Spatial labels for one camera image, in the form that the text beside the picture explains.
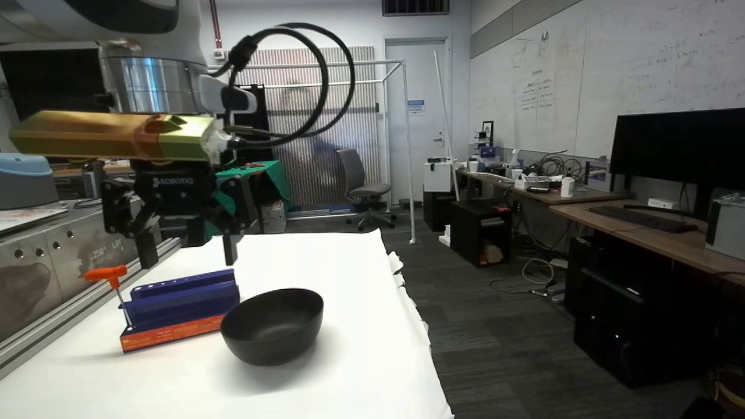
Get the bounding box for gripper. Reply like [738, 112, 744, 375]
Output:
[101, 161, 260, 270]

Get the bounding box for blue and orange toolbox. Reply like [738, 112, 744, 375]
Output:
[119, 268, 241, 354]

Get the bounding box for black bowl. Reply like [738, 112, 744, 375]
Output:
[219, 287, 325, 367]

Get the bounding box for grey metal cabinet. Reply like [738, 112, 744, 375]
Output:
[0, 197, 182, 380]

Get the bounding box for blue grey device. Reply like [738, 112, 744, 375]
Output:
[0, 152, 60, 211]

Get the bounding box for grey office chair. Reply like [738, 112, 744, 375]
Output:
[336, 148, 398, 232]

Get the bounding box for white table cover sheet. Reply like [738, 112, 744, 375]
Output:
[0, 228, 455, 419]

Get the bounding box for white door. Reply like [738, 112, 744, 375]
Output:
[384, 37, 453, 205]

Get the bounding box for small white cabinet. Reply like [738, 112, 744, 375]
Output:
[423, 159, 455, 193]

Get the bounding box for white pole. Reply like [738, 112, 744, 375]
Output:
[433, 50, 461, 202]

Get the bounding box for black open cabinet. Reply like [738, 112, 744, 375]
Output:
[449, 200, 513, 269]

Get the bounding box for ceiling vent grille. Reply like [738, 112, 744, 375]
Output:
[382, 0, 450, 17]

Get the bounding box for whiteboard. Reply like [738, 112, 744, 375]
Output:
[469, 0, 745, 159]

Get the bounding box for black keyboard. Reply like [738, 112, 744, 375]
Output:
[587, 204, 698, 235]

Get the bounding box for black computer tower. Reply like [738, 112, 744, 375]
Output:
[573, 235, 722, 389]

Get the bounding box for wooden desk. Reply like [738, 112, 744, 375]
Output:
[456, 168, 745, 287]

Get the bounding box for black monitor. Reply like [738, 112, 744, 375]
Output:
[609, 107, 745, 220]

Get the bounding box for white box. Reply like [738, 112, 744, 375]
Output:
[705, 194, 745, 261]

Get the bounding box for orange handled wrench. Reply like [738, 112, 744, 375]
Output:
[84, 265, 132, 328]

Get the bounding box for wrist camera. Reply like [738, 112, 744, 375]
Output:
[9, 110, 226, 165]

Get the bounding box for white pipe frame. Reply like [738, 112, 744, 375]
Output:
[207, 58, 417, 246]

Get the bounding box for tangle of black cables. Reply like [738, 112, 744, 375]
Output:
[527, 150, 584, 180]

